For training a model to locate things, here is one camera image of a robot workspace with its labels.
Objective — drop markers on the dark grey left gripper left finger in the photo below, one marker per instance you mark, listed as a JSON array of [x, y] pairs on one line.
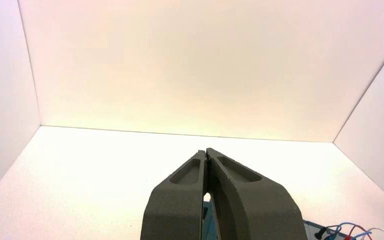
[[175, 205]]

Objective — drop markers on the teal blue board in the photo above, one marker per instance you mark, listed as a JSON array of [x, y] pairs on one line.
[[208, 222]]

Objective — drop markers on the black plug connector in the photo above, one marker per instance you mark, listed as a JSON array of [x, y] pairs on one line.
[[320, 233]]

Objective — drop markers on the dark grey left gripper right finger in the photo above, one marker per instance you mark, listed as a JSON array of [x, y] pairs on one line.
[[255, 205]]

